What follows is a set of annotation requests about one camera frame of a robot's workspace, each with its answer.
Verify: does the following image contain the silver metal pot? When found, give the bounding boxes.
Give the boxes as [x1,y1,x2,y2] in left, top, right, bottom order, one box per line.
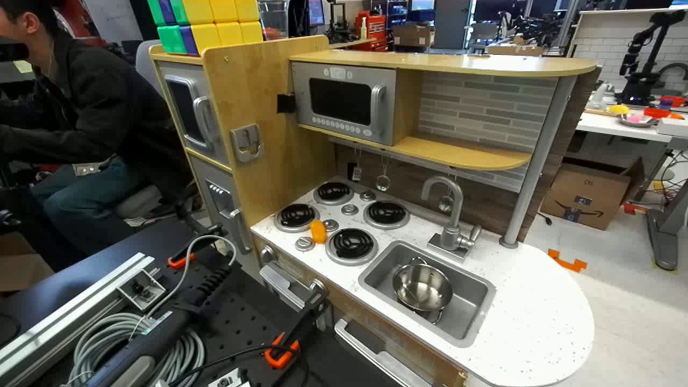
[389,259,455,317]

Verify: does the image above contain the hanging silver toy utensil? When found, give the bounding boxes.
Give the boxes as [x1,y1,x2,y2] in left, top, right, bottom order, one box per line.
[374,150,393,195]

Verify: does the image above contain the grey toy microwave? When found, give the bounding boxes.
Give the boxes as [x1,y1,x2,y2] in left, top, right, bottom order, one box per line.
[290,60,399,148]

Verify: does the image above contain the silver toy faucet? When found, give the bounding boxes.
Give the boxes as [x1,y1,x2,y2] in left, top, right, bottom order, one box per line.
[420,174,483,259]

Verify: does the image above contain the silver metal latch plate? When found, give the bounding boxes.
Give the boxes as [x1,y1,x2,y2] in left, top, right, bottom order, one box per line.
[230,122,265,165]

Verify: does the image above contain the black clamp with orange grip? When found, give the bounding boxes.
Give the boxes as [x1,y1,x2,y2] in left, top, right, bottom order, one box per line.
[260,287,332,373]

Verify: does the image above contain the grey toy sink basin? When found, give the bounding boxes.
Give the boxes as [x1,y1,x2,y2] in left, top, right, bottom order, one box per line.
[356,238,498,350]

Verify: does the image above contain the red background container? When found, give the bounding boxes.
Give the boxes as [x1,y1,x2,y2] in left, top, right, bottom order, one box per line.
[354,9,392,51]

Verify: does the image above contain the grey toy oven door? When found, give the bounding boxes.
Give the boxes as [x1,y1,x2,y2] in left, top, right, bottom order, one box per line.
[158,63,230,165]

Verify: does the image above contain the yellow green block stack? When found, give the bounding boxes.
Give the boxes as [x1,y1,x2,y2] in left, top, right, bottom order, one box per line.
[146,0,266,58]

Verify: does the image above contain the wooden toy kitchen set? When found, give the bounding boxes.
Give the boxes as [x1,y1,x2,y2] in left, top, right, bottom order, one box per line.
[146,34,605,387]

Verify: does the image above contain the orange plastic floor piece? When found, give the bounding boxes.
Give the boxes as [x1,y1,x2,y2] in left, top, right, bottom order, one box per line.
[546,248,590,275]

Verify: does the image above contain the brown cardboard box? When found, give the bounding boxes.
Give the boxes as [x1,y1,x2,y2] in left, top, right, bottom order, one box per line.
[539,158,647,233]

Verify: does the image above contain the seated person in dark jacket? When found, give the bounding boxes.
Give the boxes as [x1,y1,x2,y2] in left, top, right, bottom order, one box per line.
[0,0,194,272]

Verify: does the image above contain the white work table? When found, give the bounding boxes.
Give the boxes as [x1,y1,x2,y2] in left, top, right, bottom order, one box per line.
[574,99,688,146]

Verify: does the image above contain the plate with colourful items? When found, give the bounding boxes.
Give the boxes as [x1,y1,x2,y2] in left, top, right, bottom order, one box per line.
[617,105,660,131]

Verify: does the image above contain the grey desk leg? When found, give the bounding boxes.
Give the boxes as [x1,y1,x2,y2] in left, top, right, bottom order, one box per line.
[642,179,688,273]

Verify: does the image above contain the small orange clamp handle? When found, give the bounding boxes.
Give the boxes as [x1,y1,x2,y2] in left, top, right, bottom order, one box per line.
[166,249,198,273]

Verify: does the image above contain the grey coiled cable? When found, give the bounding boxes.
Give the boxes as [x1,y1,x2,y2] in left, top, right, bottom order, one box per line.
[64,309,208,387]

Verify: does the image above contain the aluminium extrusion rail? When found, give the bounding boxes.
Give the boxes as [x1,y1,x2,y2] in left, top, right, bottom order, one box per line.
[0,249,158,387]

